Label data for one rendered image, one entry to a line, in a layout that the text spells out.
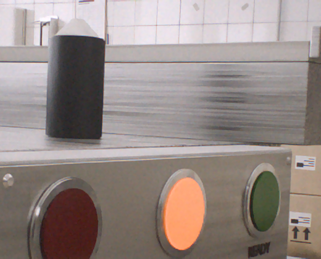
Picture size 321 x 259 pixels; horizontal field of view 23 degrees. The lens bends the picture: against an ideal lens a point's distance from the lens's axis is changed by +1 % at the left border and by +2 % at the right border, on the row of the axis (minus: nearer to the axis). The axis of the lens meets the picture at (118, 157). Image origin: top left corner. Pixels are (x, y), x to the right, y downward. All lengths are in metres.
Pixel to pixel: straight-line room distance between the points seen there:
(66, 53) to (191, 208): 0.12
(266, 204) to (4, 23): 4.90
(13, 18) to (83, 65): 4.82
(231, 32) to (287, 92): 4.13
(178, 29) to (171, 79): 4.23
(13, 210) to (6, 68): 0.34
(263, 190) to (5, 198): 0.19
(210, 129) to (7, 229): 0.25
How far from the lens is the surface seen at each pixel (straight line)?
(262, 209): 0.42
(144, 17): 4.86
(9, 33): 5.26
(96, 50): 0.44
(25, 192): 0.28
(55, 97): 0.44
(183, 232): 0.36
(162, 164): 0.34
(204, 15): 4.68
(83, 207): 0.30
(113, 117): 0.54
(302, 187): 4.03
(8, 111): 0.60
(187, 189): 0.36
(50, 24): 5.12
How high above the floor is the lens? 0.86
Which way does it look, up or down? 4 degrees down
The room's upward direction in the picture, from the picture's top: 2 degrees clockwise
